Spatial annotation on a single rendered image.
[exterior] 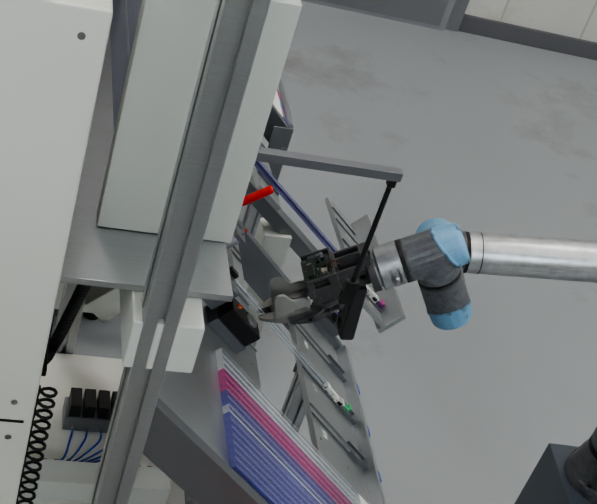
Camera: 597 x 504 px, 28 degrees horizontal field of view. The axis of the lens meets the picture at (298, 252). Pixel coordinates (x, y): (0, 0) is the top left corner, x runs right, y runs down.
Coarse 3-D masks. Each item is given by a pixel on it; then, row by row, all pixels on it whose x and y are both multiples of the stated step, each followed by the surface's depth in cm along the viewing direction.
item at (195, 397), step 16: (240, 256) 210; (240, 272) 206; (208, 336) 176; (208, 352) 173; (240, 352) 185; (208, 368) 170; (256, 368) 189; (176, 384) 156; (192, 384) 161; (208, 384) 166; (256, 384) 185; (176, 400) 154; (192, 400) 158; (208, 400) 164; (192, 416) 156; (208, 416) 161; (208, 432) 158; (224, 432) 163; (224, 448) 160
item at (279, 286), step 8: (272, 280) 202; (280, 280) 202; (272, 288) 203; (280, 288) 203; (288, 288) 204; (296, 288) 204; (304, 288) 204; (272, 296) 204; (288, 296) 204; (296, 296) 204; (304, 296) 204; (264, 304) 205; (272, 304) 204
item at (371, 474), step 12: (348, 360) 234; (348, 372) 232; (348, 384) 230; (348, 396) 228; (360, 408) 225; (360, 420) 223; (360, 432) 221; (360, 444) 219; (372, 456) 216; (372, 468) 214; (372, 480) 212; (372, 492) 210
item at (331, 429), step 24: (312, 336) 227; (312, 360) 219; (336, 360) 235; (312, 384) 212; (336, 384) 226; (312, 408) 205; (336, 408) 218; (312, 432) 200; (336, 432) 210; (336, 456) 204; (360, 456) 215; (360, 480) 210
